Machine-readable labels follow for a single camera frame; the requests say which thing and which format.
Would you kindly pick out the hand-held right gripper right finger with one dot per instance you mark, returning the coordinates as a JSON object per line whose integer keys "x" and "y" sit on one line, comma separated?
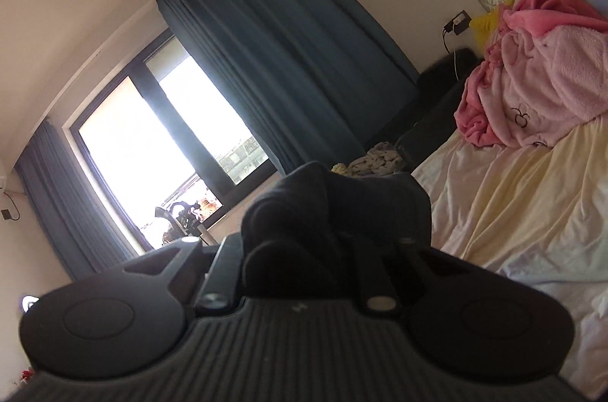
{"x": 375, "y": 273}

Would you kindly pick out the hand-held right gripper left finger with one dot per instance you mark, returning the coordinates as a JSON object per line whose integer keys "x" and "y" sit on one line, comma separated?
{"x": 228, "y": 264}

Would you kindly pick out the black pants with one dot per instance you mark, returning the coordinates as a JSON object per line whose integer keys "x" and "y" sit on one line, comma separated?
{"x": 332, "y": 202}

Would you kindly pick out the window sill clutter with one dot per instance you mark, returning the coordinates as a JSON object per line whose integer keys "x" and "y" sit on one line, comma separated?
{"x": 209, "y": 206}

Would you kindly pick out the cream knitted blanket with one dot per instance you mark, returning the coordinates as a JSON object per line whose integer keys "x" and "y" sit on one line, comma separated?
{"x": 375, "y": 162}

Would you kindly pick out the black framed window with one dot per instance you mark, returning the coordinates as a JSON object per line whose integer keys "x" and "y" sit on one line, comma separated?
{"x": 133, "y": 155}

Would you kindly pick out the light bed sheet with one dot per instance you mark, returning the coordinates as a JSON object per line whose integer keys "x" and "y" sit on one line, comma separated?
{"x": 522, "y": 216}

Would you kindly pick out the teal curtain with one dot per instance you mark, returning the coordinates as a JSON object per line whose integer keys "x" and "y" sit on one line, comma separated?
{"x": 61, "y": 212}
{"x": 294, "y": 65}

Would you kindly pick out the bright pink blanket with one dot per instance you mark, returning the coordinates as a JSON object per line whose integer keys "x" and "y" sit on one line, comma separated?
{"x": 479, "y": 107}

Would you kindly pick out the white glowing device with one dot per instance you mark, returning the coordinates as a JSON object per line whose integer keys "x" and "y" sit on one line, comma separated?
{"x": 29, "y": 303}

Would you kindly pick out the light pink fleece robe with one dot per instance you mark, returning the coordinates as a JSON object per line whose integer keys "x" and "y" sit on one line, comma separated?
{"x": 560, "y": 88}

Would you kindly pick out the yellow plush toy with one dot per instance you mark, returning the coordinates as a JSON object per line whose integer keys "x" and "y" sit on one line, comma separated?
{"x": 484, "y": 24}

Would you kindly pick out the small wall box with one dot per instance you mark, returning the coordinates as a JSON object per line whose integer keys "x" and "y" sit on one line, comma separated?
{"x": 5, "y": 215}

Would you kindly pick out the wall socket with charger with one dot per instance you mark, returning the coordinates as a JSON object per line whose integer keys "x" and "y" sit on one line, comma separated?
{"x": 458, "y": 23}

